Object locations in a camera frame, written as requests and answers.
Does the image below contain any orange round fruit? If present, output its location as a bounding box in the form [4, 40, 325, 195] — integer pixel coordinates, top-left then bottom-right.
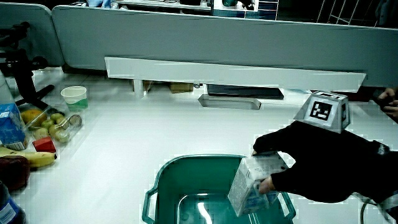
[21, 108, 44, 126]

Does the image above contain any white background shelving unit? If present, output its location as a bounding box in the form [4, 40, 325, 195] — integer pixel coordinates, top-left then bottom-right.
[211, 0, 279, 20]

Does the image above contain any black flat laptop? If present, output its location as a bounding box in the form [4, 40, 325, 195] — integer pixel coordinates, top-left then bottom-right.
[206, 83, 285, 100]

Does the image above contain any grey cable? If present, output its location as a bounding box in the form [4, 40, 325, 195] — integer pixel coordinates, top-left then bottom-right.
[359, 198, 374, 224]

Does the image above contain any yellow banana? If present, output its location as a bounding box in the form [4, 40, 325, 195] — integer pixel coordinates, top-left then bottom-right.
[0, 146, 58, 169]

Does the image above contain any red cube block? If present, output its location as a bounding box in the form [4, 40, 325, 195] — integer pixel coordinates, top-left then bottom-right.
[32, 136, 57, 154]

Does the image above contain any white milk carton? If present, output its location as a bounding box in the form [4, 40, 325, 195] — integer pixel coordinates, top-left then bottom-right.
[227, 152, 290, 218]

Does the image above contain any brown cardboard box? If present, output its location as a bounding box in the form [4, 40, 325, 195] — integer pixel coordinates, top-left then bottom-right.
[169, 82, 195, 94]

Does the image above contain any blue labelled bottle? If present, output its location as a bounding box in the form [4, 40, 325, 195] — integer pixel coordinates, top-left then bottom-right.
[0, 182, 27, 224]

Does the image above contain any black camera tripod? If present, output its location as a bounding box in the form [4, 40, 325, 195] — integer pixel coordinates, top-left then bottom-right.
[0, 21, 55, 110]

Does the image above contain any white wire rack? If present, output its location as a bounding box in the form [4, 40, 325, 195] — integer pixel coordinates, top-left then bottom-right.
[316, 0, 379, 26]

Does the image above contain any dark red round object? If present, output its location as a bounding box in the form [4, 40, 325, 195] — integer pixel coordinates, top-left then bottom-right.
[0, 155, 31, 191]

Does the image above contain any brown kiwi fruit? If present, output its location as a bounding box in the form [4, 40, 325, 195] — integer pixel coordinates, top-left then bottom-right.
[68, 114, 83, 127]

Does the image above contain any person's right hand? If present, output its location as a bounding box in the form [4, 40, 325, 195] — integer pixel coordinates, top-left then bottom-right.
[252, 90, 391, 203]

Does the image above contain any blue drink carton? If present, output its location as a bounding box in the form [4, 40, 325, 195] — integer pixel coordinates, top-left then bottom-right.
[0, 103, 27, 151]

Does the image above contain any green plastic basin plate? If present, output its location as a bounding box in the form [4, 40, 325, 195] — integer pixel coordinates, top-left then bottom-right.
[142, 154, 297, 224]

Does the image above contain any white desk shelf riser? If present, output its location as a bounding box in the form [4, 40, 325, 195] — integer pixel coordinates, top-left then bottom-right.
[104, 55, 368, 99]

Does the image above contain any pile of green fruits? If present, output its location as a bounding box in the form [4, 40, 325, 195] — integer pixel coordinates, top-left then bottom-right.
[32, 112, 72, 144]

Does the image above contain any small grey partition panel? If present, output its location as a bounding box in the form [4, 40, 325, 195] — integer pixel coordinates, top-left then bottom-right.
[0, 2, 65, 67]

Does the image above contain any clear plastic fruit box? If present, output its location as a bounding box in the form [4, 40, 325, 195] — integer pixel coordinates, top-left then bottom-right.
[18, 104, 84, 146]

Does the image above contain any white and green paper cup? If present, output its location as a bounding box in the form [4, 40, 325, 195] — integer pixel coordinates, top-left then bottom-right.
[60, 85, 89, 112]

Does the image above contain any dark red flat object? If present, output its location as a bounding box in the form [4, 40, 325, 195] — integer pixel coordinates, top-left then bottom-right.
[347, 86, 379, 102]

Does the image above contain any large grey partition panel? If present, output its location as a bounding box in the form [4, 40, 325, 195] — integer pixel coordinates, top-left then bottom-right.
[51, 5, 398, 88]

